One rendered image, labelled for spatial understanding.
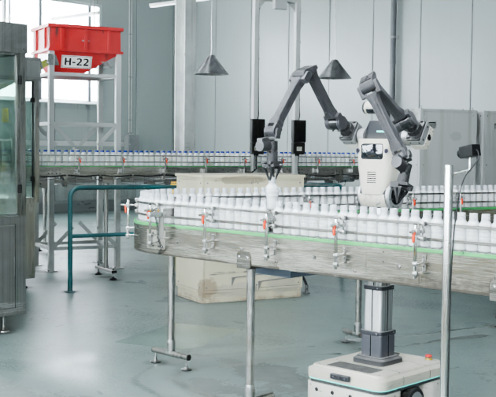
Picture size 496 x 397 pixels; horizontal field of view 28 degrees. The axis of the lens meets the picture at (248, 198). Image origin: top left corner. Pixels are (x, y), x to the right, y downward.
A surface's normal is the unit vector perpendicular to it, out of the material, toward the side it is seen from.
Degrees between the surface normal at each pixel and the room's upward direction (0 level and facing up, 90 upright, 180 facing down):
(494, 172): 90
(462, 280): 90
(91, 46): 90
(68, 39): 90
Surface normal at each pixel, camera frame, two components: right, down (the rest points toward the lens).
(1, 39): 0.72, 0.04
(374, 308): -0.69, 0.03
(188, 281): -0.88, 0.01
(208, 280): 0.48, 0.05
